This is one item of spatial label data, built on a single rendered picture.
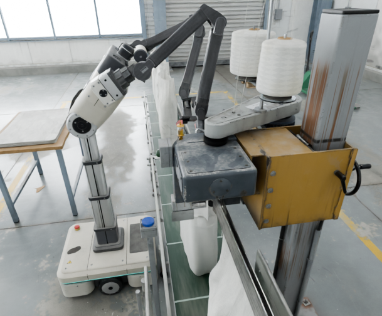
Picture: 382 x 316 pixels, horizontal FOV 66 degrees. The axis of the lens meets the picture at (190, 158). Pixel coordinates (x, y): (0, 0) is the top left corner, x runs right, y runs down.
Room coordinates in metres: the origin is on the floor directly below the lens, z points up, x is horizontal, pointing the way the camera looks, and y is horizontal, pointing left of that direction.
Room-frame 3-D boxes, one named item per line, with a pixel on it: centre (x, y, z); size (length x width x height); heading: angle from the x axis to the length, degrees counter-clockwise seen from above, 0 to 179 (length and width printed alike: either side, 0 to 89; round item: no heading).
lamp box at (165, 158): (0.98, 0.09, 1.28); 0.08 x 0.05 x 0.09; 9
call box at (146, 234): (1.10, 0.21, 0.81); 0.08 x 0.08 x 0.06; 9
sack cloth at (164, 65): (3.76, 0.34, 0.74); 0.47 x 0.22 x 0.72; 10
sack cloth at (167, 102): (3.02, 0.23, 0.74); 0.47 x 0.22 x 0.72; 7
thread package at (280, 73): (0.94, -0.29, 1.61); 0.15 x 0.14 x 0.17; 9
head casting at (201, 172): (0.90, -0.07, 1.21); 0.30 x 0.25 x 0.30; 9
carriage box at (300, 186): (0.98, -0.40, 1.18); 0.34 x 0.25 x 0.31; 99
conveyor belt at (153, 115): (3.74, 0.35, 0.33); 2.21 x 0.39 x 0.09; 9
